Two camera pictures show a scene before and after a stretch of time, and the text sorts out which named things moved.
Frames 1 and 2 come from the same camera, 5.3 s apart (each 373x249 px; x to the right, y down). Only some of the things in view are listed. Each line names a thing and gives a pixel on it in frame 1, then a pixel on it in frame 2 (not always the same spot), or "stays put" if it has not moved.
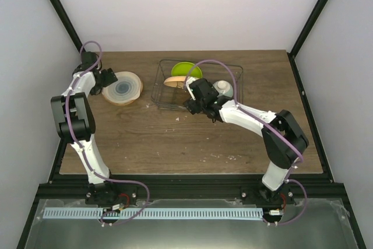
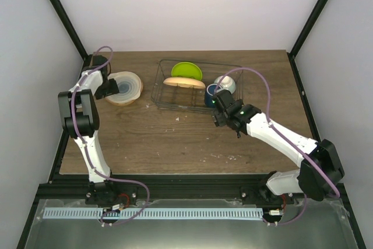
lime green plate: x=183 y=69 stays put
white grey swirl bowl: x=125 y=91 stays put
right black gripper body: x=190 y=107 -> x=217 y=118
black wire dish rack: x=172 y=77 stays put
